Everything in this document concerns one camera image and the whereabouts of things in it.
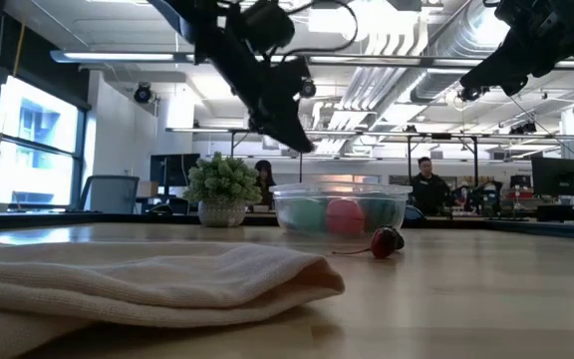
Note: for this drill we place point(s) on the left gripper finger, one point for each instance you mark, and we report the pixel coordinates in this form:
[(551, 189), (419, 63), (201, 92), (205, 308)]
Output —
[(292, 144), (284, 122)]

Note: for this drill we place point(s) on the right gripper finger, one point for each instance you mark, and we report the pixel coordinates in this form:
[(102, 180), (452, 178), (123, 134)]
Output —
[(503, 60), (511, 82)]

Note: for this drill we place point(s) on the clear plastic tupperware container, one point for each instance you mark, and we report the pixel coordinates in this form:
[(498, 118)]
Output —
[(342, 189)]

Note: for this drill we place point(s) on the bright green pepper toy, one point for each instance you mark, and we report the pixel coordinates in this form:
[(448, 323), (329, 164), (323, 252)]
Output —
[(307, 214)]

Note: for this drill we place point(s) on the large red tomato toy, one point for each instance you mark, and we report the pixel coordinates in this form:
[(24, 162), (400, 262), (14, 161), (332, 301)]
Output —
[(344, 217)]

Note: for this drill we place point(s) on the striped watermelon toy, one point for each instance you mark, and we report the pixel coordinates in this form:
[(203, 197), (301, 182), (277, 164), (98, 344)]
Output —
[(379, 213)]

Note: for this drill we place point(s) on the dark red cherry with stem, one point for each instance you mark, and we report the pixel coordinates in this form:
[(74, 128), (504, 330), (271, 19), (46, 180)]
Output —
[(381, 243)]

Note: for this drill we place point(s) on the dark blackberry toy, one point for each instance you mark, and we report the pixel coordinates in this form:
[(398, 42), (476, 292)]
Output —
[(399, 240)]

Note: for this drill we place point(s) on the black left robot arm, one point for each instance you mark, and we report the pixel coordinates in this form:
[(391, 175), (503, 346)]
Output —
[(217, 45)]

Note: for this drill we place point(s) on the black ceiling spotlight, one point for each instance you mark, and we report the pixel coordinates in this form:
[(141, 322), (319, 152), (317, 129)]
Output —
[(308, 89), (470, 93), (142, 93)]

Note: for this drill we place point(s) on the person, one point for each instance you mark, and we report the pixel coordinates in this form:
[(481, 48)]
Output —
[(429, 187), (265, 179)]

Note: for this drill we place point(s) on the green potted faux plant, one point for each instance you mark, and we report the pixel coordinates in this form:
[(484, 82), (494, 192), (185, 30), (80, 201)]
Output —
[(222, 184)]

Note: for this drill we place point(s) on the black metal gantry stand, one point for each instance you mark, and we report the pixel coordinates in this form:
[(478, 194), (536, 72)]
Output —
[(441, 135)]

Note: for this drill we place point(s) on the black computer monitor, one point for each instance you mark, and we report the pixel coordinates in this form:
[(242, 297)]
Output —
[(558, 175), (175, 169)]

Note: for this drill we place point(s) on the long ceiling light strip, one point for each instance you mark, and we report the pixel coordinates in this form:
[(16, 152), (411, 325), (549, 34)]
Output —
[(117, 56)]

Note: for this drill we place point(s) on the grey office chair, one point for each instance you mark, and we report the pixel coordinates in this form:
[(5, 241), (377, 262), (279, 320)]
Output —
[(110, 192)]

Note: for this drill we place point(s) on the beige folded cloth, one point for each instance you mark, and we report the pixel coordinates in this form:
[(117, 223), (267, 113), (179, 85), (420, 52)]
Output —
[(142, 284)]

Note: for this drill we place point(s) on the silver ventilation duct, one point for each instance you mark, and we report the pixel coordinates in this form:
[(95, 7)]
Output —
[(446, 55)]

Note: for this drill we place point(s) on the black aluminium table frame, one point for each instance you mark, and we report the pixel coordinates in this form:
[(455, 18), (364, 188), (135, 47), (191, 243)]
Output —
[(117, 218)]

